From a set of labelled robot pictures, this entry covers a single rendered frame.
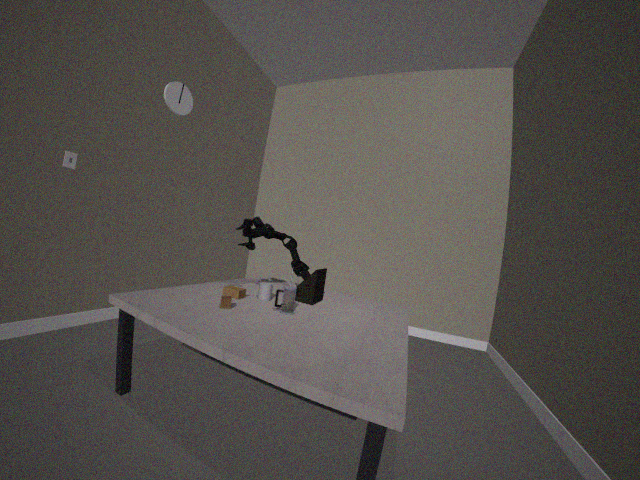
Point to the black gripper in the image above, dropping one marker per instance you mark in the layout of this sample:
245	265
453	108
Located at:
252	233

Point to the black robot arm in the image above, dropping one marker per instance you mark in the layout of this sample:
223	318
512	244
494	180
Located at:
290	245

